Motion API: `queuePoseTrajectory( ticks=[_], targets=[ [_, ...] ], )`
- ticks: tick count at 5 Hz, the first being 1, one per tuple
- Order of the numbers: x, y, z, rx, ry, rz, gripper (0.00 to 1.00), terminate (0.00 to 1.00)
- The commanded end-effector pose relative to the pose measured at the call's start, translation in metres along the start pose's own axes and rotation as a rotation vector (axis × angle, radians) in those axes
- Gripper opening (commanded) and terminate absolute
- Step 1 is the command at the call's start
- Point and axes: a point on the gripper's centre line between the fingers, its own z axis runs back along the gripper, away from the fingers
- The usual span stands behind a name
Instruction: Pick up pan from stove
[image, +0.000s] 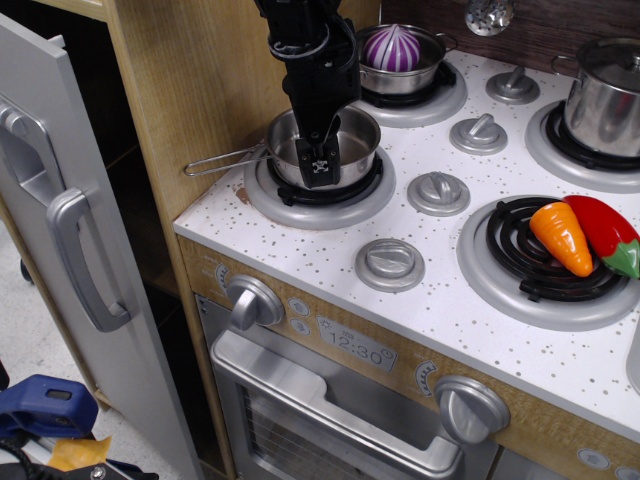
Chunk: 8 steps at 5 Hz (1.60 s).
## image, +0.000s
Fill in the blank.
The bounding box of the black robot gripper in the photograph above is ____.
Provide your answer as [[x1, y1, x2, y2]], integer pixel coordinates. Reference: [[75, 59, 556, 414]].
[[266, 9, 361, 189]]

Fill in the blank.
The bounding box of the small steel pan with handle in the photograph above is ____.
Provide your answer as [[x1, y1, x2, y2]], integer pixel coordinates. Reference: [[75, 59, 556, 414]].
[[184, 106, 381, 190]]

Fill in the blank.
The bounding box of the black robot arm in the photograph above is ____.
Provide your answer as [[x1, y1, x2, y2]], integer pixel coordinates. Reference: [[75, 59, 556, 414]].
[[256, 1, 361, 188]]

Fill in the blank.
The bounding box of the front left stove burner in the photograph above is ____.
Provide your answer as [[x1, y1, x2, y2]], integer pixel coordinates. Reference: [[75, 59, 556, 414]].
[[243, 147, 396, 230]]

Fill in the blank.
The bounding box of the stove burner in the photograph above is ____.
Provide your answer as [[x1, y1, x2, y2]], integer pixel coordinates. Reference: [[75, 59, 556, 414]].
[[524, 101, 639, 195], [457, 196, 639, 331], [355, 62, 467, 128], [243, 147, 396, 230]]

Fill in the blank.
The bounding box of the back left stove burner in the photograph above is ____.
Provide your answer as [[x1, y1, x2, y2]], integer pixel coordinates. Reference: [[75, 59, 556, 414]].
[[355, 62, 467, 128]]

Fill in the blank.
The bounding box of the front right stove burner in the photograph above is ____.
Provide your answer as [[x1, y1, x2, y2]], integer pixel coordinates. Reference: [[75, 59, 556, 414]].
[[457, 196, 639, 331]]

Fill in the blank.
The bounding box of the back right stove burner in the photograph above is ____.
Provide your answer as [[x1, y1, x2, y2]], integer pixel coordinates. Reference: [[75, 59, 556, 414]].
[[524, 101, 639, 195]]

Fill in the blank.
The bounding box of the grey stovetop knob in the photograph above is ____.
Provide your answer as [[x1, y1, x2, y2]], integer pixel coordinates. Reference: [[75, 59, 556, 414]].
[[354, 238, 426, 293], [407, 171, 471, 217], [485, 66, 541, 105], [449, 113, 508, 156]]

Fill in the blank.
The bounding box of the grey stovetop knob front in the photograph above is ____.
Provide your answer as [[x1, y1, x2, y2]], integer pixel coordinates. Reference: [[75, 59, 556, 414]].
[[354, 238, 426, 293]]

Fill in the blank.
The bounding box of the purple white toy onion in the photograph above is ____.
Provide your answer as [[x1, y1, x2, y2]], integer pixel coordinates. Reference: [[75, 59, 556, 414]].
[[364, 24, 421, 72]]

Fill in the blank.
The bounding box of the left silver oven dial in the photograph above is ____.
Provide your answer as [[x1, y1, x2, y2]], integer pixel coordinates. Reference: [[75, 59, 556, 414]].
[[227, 274, 285, 331]]

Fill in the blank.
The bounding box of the silver oven dial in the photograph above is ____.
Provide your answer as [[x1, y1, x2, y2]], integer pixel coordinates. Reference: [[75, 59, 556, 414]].
[[435, 375, 511, 445], [227, 274, 285, 331]]

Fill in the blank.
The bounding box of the wooden toy kitchen cabinet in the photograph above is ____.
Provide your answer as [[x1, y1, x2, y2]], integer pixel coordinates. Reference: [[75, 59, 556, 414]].
[[47, 0, 382, 480]]

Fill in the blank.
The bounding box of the oven clock display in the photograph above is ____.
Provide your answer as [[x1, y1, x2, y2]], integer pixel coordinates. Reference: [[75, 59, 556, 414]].
[[316, 316, 398, 372]]

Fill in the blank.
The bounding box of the grey stovetop knob back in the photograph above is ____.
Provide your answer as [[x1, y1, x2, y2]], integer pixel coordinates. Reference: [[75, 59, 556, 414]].
[[485, 66, 541, 105]]

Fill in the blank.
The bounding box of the hanging steel slotted spoon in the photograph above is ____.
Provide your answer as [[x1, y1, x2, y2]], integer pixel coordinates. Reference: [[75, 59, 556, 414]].
[[464, 0, 515, 37]]

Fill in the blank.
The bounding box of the orange toy carrot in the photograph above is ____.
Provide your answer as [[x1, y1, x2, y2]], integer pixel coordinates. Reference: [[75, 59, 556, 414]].
[[529, 201, 594, 278]]

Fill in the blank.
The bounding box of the silver oven door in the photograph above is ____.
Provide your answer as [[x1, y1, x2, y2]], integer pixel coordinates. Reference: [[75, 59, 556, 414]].
[[210, 330, 499, 479]]

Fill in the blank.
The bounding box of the grey fridge door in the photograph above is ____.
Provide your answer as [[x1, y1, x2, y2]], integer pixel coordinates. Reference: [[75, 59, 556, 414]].
[[1, 17, 202, 479]]

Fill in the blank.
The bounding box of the tall steel pot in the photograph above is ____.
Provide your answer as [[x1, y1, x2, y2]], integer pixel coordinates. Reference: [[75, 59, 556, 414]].
[[551, 37, 639, 159]]

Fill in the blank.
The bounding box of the right silver oven dial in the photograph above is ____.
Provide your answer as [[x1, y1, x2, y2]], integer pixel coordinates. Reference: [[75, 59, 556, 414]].
[[435, 375, 511, 445]]

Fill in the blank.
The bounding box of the red toy chili pepper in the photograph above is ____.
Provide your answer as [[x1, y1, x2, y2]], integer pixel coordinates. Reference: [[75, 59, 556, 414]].
[[563, 195, 639, 280]]

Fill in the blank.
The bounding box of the blue clamp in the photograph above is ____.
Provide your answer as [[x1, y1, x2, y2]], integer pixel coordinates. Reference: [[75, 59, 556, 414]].
[[1, 374, 99, 439]]

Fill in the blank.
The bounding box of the steel pot with side handles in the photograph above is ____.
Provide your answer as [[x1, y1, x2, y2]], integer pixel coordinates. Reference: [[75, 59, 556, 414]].
[[356, 24, 458, 95]]

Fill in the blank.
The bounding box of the grey fridge door handle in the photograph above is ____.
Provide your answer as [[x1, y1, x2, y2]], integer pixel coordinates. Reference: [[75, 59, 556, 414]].
[[45, 187, 131, 333]]

